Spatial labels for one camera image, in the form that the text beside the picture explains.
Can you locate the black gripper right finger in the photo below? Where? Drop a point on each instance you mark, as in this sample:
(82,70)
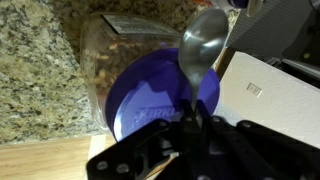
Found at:
(253,150)

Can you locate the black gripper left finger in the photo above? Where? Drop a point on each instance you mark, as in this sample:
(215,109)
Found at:
(186,150)

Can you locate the metal spoon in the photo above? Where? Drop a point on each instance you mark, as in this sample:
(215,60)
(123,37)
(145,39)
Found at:
(203,43)

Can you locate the clear jar with purple lid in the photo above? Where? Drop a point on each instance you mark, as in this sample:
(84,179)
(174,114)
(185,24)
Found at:
(146,83)

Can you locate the white paper towel roll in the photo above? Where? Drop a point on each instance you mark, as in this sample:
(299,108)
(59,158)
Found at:
(276,106)

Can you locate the wooden cutting board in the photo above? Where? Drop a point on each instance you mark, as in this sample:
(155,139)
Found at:
(43,160)

